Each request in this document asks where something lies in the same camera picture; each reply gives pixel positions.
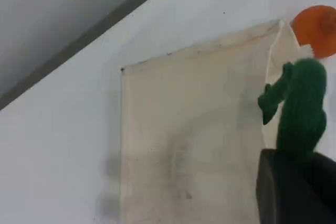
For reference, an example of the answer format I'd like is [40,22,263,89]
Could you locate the white canvas handbag green handles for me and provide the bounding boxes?
[119,18,329,224]

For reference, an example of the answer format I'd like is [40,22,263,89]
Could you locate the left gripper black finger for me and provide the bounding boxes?
[313,152,336,224]
[256,149,316,224]

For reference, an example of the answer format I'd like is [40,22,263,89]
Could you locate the orange toy fruit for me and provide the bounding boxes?
[290,5,336,60]

